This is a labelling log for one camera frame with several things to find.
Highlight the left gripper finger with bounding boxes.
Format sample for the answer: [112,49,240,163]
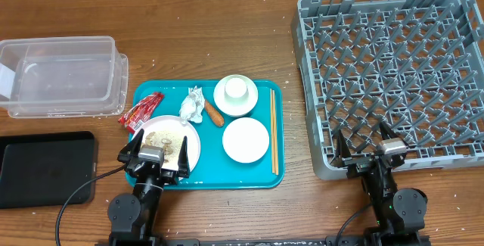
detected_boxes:
[117,129,144,163]
[178,136,191,178]

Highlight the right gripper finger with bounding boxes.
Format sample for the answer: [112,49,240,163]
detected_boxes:
[332,130,352,167]
[379,121,397,140]

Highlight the rice and nut leftovers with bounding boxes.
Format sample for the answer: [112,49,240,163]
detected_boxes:
[144,130,184,163]

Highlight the large white plate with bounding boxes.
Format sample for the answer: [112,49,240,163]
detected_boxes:
[132,115,201,173]

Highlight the red snack wrapper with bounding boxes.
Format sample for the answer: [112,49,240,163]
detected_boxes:
[118,92,164,134]

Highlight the white napkin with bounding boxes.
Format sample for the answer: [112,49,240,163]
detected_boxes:
[179,86,205,124]

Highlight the orange carrot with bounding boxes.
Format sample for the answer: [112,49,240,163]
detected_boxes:
[204,99,225,127]

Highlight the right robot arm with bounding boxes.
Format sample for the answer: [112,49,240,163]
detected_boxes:
[326,121,431,246]

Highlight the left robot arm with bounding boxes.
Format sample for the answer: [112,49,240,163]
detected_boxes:
[107,130,191,245]

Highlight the grey dishwasher rack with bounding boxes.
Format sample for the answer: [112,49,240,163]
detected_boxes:
[291,0,483,180]

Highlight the black waste tray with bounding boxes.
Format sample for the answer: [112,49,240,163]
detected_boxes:
[1,131,98,209]

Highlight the clear plastic waste bin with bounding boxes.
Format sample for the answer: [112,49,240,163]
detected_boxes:
[1,36,129,118]

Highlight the small white plate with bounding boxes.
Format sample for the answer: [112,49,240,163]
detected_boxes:
[222,117,269,163]

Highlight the teal plastic serving tray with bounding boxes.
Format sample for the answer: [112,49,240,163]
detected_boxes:
[133,79,285,190]

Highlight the right wooden chopstick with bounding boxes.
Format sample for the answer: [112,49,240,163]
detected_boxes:
[271,90,279,176]

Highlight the pale green bowl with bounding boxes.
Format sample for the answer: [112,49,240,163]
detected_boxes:
[213,74,259,117]

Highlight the white upside-down cup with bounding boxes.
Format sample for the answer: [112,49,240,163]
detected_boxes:
[225,77,247,98]

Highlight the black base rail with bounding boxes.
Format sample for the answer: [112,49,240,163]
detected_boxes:
[95,235,431,246]

